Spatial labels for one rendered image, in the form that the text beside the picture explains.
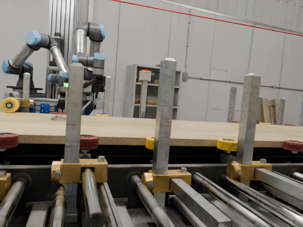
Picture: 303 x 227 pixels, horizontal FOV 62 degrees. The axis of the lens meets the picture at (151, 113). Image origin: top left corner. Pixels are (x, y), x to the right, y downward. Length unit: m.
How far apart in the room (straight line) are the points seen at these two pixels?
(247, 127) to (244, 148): 0.06
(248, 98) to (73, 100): 0.51
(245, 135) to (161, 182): 0.30
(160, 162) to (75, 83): 0.31
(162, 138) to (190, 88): 4.52
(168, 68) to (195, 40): 4.65
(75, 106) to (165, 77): 0.25
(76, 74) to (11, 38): 3.89
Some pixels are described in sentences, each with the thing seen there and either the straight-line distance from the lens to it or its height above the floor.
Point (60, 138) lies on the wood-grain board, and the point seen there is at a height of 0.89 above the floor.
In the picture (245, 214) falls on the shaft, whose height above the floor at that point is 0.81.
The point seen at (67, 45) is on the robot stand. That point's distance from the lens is 2.66.
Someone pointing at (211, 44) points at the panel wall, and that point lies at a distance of 5.53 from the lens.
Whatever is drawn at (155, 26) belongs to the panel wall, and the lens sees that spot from 4.97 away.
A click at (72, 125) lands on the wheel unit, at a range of 0.65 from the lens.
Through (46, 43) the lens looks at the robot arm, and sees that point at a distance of 2.32.
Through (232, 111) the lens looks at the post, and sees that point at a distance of 2.12.
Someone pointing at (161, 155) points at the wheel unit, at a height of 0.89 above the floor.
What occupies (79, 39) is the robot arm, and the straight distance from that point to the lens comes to 2.07.
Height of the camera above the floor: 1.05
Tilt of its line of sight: 4 degrees down
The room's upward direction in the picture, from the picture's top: 4 degrees clockwise
